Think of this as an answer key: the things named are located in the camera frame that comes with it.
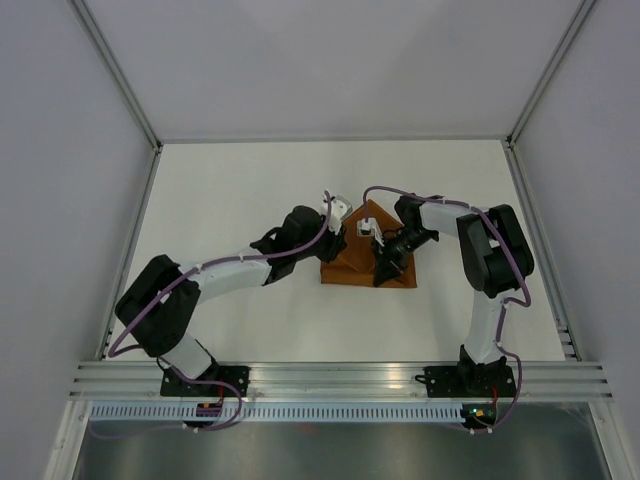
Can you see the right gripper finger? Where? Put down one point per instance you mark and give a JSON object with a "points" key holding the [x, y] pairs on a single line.
{"points": [[380, 253], [385, 271]]}

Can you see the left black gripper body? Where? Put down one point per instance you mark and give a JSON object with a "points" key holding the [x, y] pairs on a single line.
{"points": [[325, 248]]}

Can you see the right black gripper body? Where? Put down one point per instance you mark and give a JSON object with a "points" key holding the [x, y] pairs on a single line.
{"points": [[406, 240]]}

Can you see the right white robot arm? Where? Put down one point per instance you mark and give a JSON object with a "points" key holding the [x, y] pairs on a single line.
{"points": [[496, 260]]}

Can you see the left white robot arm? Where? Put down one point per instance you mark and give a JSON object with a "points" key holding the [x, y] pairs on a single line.
{"points": [[158, 306]]}

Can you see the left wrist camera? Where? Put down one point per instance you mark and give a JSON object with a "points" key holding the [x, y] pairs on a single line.
{"points": [[334, 210]]}

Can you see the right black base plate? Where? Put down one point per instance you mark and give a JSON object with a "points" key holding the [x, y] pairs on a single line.
{"points": [[449, 382]]}

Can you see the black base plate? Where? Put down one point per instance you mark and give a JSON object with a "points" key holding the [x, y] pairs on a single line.
{"points": [[227, 381], [449, 382]]}

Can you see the white slotted cable duct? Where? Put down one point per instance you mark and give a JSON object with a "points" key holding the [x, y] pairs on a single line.
{"points": [[349, 412]]}

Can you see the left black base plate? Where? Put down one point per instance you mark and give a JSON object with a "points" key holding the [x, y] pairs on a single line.
{"points": [[227, 381]]}

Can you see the aluminium mounting rail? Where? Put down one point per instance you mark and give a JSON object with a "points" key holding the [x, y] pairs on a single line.
{"points": [[540, 381]]}

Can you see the right aluminium frame post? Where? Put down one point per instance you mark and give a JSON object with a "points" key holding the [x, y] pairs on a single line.
{"points": [[560, 53]]}

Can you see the aluminium frame post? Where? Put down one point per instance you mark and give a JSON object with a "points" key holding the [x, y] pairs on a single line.
{"points": [[100, 44], [560, 53]]}

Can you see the left aluminium frame post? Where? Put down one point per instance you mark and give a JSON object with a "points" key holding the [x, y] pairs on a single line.
{"points": [[100, 44]]}

